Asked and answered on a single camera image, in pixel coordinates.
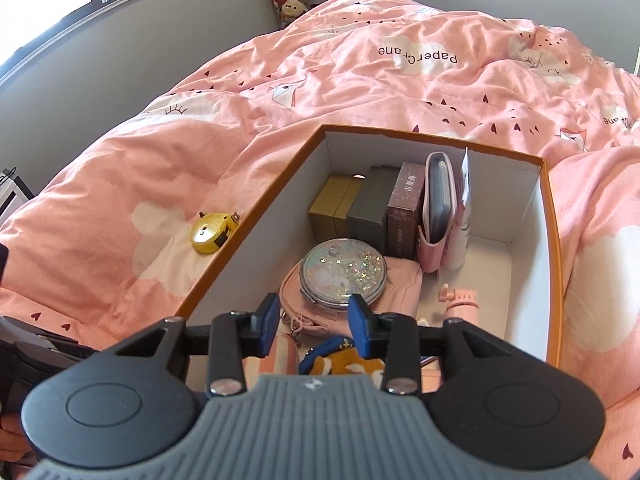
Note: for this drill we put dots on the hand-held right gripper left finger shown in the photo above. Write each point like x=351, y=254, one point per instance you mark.
x=270, y=325

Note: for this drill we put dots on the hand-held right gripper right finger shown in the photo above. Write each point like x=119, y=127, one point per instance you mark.
x=357, y=327

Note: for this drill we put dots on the red panda sailor plush toy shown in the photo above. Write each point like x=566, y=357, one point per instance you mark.
x=345, y=362

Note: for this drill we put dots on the pink card album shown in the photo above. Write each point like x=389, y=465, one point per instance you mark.
x=430, y=255

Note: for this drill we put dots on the yellow tape measure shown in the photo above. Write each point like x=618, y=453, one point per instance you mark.
x=210, y=235

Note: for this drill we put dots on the white hand cream tube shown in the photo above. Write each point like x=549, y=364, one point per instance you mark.
x=460, y=245

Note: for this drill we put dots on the orange cardboard box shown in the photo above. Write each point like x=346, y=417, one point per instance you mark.
x=525, y=200

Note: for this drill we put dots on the person's left hand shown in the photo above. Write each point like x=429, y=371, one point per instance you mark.
x=11, y=442

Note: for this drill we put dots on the pink striped pouch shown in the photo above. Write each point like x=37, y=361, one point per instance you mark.
x=280, y=355

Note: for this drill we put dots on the round glitter compact mirror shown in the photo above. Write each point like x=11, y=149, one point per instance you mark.
x=340, y=270

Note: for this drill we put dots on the pink fabric pouch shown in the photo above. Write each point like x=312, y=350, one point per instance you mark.
x=400, y=280

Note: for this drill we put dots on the pink handheld fan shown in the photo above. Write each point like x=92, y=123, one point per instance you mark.
x=462, y=305

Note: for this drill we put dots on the dark brown patterned box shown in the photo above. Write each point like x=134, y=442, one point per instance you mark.
x=402, y=220

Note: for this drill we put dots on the gold box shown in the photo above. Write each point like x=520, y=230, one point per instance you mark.
x=322, y=215
x=347, y=200

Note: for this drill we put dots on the grey box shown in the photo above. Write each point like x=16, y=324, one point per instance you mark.
x=367, y=210

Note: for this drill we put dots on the grey shelf unit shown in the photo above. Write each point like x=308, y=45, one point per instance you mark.
x=11, y=190

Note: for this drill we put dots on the pink printed blanket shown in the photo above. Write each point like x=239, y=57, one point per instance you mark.
x=400, y=85

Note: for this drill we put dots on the white plush dog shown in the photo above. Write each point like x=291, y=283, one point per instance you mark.
x=293, y=7

